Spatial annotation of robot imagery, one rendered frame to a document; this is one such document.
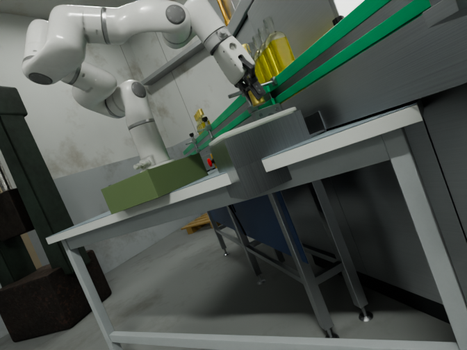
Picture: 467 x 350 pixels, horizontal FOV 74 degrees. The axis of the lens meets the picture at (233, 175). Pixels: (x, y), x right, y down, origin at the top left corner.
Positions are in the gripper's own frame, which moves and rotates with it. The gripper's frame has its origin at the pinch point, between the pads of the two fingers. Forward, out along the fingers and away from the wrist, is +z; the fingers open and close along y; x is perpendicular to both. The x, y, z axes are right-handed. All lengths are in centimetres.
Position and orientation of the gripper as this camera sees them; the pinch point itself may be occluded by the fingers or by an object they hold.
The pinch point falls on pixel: (254, 92)
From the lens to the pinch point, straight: 88.0
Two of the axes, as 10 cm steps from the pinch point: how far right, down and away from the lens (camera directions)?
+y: -3.0, 0.6, 9.5
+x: -7.5, 6.0, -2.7
